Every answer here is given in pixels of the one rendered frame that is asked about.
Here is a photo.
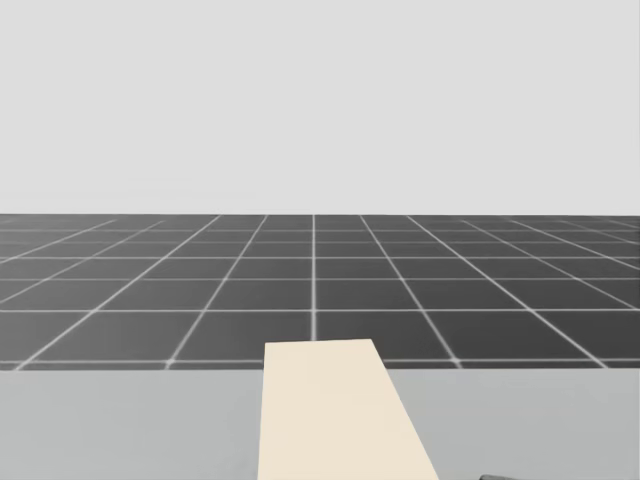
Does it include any tall board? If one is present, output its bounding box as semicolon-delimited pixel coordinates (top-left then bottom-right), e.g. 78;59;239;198
256;338;442;480

